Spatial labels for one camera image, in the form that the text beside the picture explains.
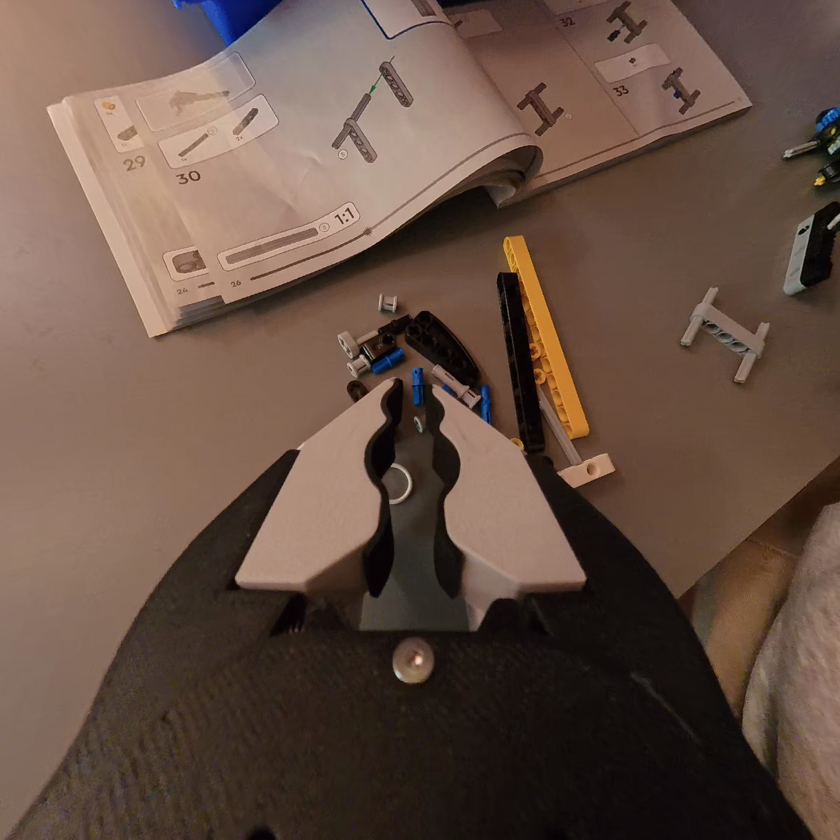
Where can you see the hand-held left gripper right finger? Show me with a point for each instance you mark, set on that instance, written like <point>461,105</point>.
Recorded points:
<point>505,518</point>

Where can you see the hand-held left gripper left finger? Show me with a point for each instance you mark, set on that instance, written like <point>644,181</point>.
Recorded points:
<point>315,512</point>

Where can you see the pile of small lego pins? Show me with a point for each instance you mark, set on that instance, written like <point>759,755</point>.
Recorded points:
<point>384,358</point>

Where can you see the grey H-shaped lego assembly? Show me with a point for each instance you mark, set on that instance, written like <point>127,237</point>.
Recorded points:
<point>725,334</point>

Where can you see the white lego beam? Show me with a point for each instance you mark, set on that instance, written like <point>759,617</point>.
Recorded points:
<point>584,471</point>

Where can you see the thin light grey lego axle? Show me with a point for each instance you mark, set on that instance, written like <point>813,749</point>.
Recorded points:
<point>558,423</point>

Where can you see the long black lego beam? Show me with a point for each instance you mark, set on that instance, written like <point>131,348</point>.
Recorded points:
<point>515,341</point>

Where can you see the black curved lego panel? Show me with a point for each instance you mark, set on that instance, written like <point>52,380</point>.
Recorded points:
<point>439,344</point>

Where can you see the long yellow lego beam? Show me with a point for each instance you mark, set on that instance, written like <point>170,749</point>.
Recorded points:
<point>541,328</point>

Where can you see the light grey lego bushing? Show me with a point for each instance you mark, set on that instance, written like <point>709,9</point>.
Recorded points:
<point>388,302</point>

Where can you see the lego instruction booklet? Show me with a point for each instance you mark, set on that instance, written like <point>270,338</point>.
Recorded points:
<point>295,151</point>

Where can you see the black and white lego assembly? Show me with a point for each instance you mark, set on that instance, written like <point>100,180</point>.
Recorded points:
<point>810,253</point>

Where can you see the black and yellow lego pin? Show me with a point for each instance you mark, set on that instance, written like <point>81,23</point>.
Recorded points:
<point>827,174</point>

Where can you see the blue and black lego assembly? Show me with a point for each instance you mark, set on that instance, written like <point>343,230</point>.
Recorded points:
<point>823,128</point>

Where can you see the person's grey sweatshirt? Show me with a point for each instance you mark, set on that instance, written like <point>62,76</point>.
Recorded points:
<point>800,623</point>

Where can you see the blue plastic bin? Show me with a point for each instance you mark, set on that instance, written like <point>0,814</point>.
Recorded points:
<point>223,16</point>

